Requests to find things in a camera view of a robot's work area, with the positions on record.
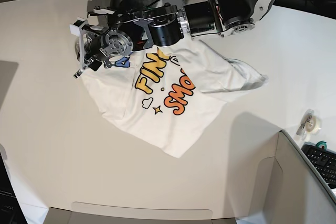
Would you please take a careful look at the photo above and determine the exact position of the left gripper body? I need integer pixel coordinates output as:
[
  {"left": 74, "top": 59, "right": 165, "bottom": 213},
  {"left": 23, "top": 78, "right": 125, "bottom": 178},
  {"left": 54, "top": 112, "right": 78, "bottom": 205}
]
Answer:
[{"left": 74, "top": 22, "right": 109, "bottom": 79}]

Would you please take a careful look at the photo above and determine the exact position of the black computer keyboard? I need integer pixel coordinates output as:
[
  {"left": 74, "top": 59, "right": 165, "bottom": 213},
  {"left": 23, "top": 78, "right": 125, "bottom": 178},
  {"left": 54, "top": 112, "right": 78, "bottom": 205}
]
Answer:
[{"left": 301, "top": 145, "right": 336, "bottom": 189}]

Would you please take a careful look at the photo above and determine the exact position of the grey partition panel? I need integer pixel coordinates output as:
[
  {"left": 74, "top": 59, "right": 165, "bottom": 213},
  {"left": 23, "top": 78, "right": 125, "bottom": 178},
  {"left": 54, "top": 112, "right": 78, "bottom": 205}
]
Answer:
[{"left": 44, "top": 130, "right": 335, "bottom": 223}]

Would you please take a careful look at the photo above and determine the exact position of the clear tape dispenser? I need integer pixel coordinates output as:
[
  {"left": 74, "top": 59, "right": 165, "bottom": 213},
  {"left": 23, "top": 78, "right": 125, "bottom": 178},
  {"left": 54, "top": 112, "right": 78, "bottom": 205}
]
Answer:
[{"left": 296, "top": 109, "right": 322, "bottom": 142}]

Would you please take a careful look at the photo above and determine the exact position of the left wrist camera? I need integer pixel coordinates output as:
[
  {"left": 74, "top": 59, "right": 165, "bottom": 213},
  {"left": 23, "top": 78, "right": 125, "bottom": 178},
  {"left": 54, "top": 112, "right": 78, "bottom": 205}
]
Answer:
[{"left": 69, "top": 17, "right": 88, "bottom": 37}]

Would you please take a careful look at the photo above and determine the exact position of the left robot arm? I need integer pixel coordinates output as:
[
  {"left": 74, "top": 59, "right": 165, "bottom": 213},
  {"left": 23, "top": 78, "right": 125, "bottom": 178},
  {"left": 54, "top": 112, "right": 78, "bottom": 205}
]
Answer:
[{"left": 70, "top": 0, "right": 275, "bottom": 78}]

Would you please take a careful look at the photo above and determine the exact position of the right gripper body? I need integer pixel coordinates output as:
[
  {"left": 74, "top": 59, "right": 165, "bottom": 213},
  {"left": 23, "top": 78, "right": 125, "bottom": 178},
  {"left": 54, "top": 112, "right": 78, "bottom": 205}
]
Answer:
[{"left": 87, "top": 6, "right": 147, "bottom": 25}]

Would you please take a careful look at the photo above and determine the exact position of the green tape roll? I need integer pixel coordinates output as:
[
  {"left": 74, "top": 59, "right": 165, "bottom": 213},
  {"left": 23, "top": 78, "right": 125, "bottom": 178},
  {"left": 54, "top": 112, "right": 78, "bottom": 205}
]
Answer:
[{"left": 316, "top": 141, "right": 327, "bottom": 150}]

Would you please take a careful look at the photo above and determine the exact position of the white printed t-shirt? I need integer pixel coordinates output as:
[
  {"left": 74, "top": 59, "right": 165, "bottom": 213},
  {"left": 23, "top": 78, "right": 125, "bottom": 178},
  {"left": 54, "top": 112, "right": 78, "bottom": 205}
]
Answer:
[{"left": 81, "top": 38, "right": 268, "bottom": 158}]

